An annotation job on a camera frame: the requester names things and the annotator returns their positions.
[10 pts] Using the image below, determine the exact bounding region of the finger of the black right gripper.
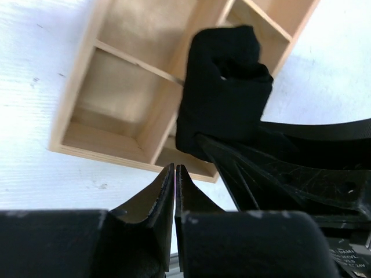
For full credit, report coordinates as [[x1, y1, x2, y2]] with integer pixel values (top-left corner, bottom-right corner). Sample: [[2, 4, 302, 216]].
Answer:
[[260, 119, 370, 170]]

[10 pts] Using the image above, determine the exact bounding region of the wooden compartment tray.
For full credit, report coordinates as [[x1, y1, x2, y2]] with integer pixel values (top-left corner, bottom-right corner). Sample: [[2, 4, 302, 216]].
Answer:
[[49, 1, 318, 182]]

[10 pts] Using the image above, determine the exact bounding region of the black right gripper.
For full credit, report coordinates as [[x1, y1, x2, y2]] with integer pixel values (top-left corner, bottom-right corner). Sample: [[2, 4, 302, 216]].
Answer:
[[197, 134, 370, 277]]

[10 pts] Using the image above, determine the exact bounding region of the black underwear with beige waistband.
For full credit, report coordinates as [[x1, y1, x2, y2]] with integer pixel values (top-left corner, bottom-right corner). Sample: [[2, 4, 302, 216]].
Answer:
[[175, 25, 274, 161]]

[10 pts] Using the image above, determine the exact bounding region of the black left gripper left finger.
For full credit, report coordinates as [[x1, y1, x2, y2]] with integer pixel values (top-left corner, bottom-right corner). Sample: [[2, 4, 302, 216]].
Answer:
[[1, 164, 174, 277]]

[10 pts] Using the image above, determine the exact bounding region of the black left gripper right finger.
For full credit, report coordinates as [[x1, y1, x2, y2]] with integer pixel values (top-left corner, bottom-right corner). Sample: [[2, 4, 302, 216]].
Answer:
[[175, 165, 339, 277]]

